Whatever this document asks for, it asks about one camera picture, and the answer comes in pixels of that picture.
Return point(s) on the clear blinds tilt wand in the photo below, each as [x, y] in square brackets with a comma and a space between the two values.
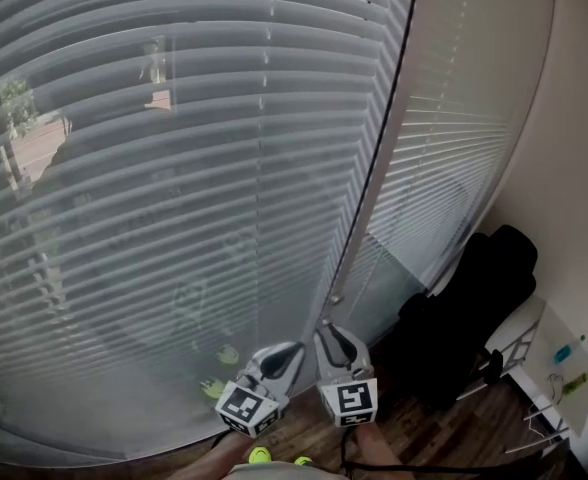
[374, 188]

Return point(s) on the person's neon yellow shoe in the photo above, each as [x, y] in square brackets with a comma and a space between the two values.
[303, 462]
[259, 455]

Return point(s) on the narrow white window blinds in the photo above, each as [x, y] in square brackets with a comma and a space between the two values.
[444, 168]

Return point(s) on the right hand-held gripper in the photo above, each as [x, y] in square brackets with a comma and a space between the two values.
[350, 399]

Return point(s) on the person's left forearm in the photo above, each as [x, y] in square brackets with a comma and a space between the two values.
[214, 460]

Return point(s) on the white side table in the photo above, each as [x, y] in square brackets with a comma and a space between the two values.
[539, 338]

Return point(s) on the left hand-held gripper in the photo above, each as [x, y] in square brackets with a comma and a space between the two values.
[248, 404]

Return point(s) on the wide grey window blinds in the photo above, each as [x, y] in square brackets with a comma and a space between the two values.
[124, 178]

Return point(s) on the green tree outside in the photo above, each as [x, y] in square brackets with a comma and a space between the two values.
[14, 105]

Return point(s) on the person's grey shorts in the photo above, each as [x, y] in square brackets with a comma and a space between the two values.
[284, 472]

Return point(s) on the small teal object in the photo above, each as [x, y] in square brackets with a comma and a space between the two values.
[562, 353]

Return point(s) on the person's right forearm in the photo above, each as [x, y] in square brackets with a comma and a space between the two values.
[381, 453]

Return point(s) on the person's right neon yellow shoe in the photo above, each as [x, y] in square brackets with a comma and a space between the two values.
[303, 462]

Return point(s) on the black backpack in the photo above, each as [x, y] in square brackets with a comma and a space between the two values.
[454, 328]

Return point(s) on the person's left neon yellow shoe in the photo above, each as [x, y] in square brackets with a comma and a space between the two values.
[259, 455]

